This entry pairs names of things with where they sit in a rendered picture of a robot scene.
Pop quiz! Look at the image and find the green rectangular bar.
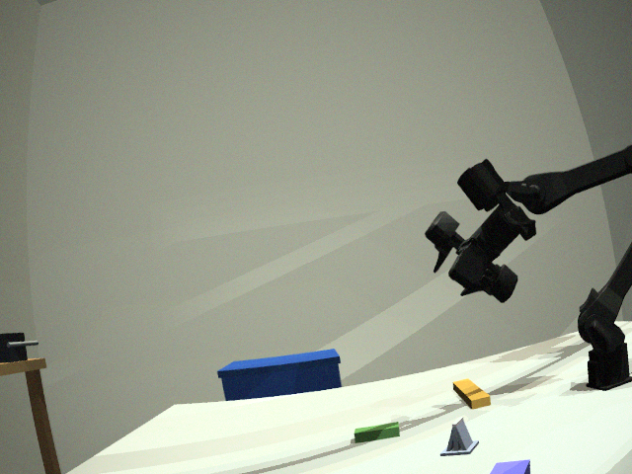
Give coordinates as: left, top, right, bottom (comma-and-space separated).
355, 422, 400, 443

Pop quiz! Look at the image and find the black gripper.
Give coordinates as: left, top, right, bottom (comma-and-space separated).
425, 211, 517, 303

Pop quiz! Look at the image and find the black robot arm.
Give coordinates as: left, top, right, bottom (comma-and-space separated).
448, 144, 632, 391

